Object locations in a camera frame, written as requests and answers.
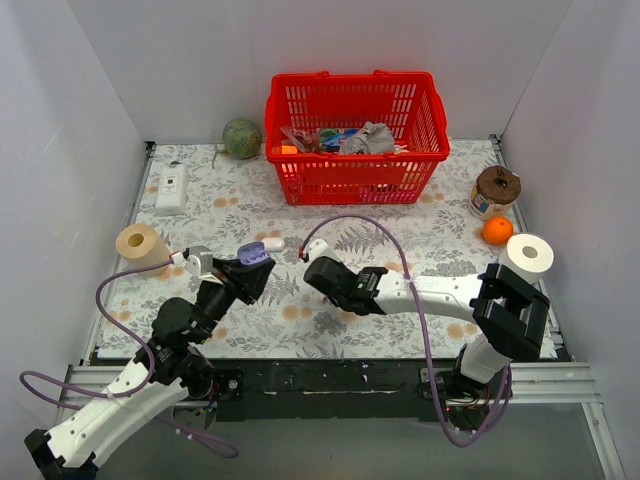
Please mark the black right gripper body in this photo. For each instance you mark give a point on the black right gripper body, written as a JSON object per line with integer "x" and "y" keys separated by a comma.
{"x": 326, "y": 273}

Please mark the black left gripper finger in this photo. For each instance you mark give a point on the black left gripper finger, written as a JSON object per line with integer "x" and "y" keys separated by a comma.
{"x": 228, "y": 272}
{"x": 249, "y": 281}

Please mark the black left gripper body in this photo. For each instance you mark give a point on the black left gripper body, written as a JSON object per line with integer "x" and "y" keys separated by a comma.
{"x": 242, "y": 279}

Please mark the purple earbud charging case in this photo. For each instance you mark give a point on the purple earbud charging case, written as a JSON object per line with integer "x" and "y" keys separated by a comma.
{"x": 252, "y": 253}

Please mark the white earbud charging case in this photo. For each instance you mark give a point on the white earbud charging case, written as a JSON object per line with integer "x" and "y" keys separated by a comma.
{"x": 273, "y": 244}

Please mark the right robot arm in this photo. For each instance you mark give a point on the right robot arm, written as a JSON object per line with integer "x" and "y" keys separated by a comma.
{"x": 510, "y": 313}

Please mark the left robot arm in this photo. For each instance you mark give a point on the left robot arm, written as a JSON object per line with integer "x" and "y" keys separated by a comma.
{"x": 167, "y": 369}

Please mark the floral patterned table mat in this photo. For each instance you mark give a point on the floral patterned table mat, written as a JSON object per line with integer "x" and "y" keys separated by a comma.
{"x": 231, "y": 203}

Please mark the beige paper roll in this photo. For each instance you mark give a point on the beige paper roll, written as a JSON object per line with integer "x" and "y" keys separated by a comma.
{"x": 141, "y": 246}

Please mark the white rectangular device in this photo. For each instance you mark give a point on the white rectangular device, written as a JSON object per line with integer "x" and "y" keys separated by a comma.
{"x": 171, "y": 196}

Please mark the green melon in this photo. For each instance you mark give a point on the green melon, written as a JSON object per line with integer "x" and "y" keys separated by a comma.
{"x": 242, "y": 138}

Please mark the red plastic shopping basket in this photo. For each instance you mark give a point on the red plastic shopping basket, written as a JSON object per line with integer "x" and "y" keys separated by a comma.
{"x": 308, "y": 115}

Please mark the crumpled grey bag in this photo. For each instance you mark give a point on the crumpled grey bag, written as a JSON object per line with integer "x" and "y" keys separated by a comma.
{"x": 371, "y": 139}

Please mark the orange fruit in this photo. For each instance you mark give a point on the orange fruit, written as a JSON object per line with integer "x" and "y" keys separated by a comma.
{"x": 497, "y": 231}

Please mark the brown lidded jar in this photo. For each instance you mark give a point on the brown lidded jar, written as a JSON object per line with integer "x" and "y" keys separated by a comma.
{"x": 495, "y": 189}

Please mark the white toilet paper roll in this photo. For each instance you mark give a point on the white toilet paper roll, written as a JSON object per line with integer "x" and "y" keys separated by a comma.
{"x": 528, "y": 255}

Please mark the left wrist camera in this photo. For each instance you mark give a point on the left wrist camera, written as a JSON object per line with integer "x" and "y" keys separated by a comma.
{"x": 197, "y": 260}

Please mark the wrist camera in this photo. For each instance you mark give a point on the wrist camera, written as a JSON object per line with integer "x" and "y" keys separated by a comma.
{"x": 313, "y": 250}
{"x": 197, "y": 260}

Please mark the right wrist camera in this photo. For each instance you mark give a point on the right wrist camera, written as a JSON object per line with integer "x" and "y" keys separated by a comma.
{"x": 313, "y": 250}

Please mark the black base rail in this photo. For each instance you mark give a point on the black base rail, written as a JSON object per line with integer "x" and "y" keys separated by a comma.
{"x": 274, "y": 389}

